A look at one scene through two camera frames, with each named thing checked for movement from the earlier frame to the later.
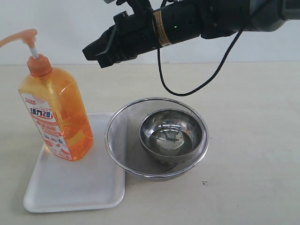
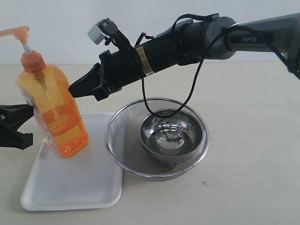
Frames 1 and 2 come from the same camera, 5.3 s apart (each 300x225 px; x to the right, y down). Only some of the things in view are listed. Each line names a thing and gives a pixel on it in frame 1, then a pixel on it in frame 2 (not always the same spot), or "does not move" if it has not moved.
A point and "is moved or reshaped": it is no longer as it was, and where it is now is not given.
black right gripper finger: (99, 46) to (89, 84)
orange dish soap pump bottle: (55, 99) is moved or reshaped
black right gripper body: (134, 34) to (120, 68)
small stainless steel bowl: (171, 133) does not move
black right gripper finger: (112, 57) to (104, 92)
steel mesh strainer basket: (123, 137) does not move
